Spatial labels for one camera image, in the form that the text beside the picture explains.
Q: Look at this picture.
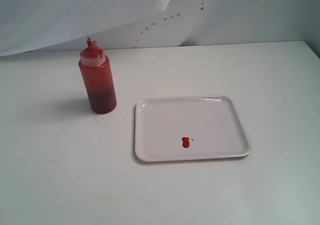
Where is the red ketchup blob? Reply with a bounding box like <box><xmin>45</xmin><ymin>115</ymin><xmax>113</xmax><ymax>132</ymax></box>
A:
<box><xmin>181</xmin><ymin>137</ymin><xmax>190</xmax><ymax>149</ymax></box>

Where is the white rectangular plastic tray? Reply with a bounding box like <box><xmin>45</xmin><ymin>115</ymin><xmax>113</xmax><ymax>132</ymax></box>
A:
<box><xmin>134</xmin><ymin>95</ymin><xmax>251</xmax><ymax>163</ymax></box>

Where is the red ketchup squeeze bottle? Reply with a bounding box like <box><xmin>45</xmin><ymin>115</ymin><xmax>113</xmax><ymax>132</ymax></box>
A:
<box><xmin>78</xmin><ymin>37</ymin><xmax>117</xmax><ymax>114</ymax></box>

